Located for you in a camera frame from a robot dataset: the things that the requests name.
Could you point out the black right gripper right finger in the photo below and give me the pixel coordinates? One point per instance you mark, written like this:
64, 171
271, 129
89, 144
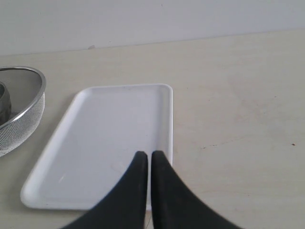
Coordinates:
174, 205

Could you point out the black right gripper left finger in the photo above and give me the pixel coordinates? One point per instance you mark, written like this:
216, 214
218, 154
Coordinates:
124, 206

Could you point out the steel mesh strainer bowl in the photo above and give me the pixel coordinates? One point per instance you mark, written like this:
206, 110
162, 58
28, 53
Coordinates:
27, 95

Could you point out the small stainless steel bowl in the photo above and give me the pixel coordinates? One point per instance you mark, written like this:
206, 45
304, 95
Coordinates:
5, 104

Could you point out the white rectangular plastic tray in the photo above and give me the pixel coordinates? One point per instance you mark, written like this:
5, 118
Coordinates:
95, 141

